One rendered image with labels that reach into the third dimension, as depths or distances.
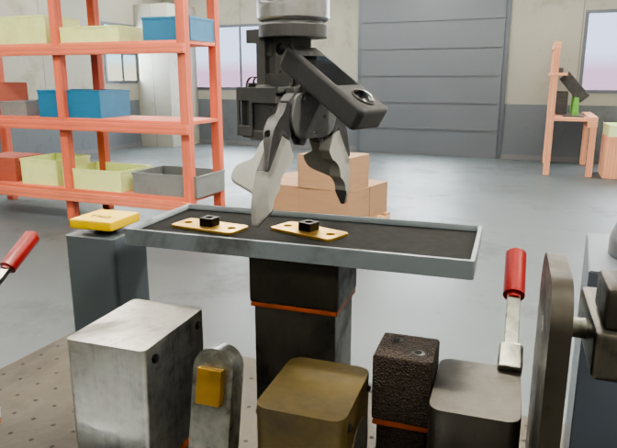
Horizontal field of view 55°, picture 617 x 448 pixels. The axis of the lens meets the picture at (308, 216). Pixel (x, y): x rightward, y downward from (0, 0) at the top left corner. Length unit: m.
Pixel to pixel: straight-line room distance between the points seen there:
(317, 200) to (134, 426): 4.49
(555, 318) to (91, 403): 0.38
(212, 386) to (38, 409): 0.84
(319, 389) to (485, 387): 0.13
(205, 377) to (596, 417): 0.53
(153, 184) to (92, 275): 4.73
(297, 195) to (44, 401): 3.98
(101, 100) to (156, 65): 6.24
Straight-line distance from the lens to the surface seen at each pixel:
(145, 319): 0.57
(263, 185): 0.58
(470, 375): 0.54
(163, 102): 11.90
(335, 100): 0.58
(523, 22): 10.43
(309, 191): 5.00
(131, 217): 0.76
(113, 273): 0.74
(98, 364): 0.54
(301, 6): 0.61
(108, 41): 5.58
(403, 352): 0.52
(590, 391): 0.85
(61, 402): 1.32
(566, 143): 10.40
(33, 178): 6.44
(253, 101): 0.63
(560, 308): 0.43
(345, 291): 0.65
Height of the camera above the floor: 1.33
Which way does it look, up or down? 13 degrees down
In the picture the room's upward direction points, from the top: straight up
